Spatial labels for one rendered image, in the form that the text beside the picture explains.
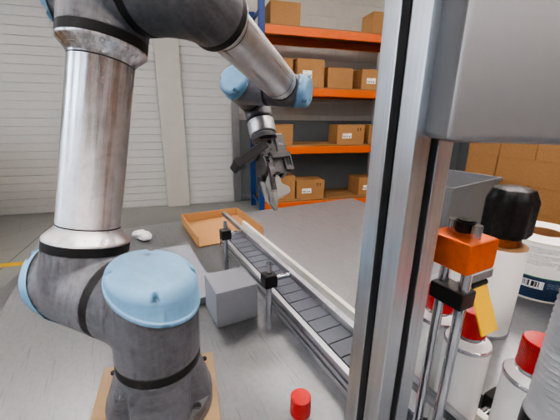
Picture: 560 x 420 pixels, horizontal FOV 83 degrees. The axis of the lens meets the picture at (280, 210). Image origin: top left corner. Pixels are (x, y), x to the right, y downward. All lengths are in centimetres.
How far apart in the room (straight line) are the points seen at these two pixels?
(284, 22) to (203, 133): 175
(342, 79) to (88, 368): 415
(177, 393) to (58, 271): 23
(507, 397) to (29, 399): 71
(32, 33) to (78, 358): 449
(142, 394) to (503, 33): 51
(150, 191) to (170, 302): 443
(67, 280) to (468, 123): 48
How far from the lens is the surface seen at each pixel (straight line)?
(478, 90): 23
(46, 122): 496
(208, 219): 148
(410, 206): 27
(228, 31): 51
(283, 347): 73
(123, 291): 42
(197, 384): 53
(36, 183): 512
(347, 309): 71
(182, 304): 43
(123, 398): 53
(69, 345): 85
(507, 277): 73
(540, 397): 32
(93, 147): 50
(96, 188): 50
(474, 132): 23
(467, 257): 32
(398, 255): 28
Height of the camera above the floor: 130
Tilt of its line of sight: 17 degrees down
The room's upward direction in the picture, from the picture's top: 1 degrees clockwise
